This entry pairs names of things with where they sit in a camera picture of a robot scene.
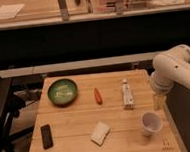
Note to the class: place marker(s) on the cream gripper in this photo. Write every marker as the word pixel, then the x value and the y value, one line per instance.
pixel 159 101

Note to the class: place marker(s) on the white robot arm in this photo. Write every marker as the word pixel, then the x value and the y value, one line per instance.
pixel 170 67

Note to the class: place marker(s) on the white cup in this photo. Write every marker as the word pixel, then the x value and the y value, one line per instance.
pixel 150 124

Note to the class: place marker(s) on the white bottle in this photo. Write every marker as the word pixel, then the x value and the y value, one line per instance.
pixel 127 95

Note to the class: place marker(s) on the white sponge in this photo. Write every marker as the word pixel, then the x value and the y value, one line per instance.
pixel 99 133

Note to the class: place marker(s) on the green bowl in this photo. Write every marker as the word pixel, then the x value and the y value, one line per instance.
pixel 62 92

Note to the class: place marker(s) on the black chair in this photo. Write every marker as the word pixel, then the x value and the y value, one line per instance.
pixel 10 105

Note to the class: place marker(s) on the white paper sheet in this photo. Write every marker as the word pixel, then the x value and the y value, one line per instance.
pixel 10 11

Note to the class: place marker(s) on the metal post right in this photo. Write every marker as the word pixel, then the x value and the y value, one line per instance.
pixel 119 7

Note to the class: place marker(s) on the metal post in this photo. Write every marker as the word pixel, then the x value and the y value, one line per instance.
pixel 119 7
pixel 64 10

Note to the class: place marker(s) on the metal post left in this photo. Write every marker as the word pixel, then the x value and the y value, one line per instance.
pixel 64 10

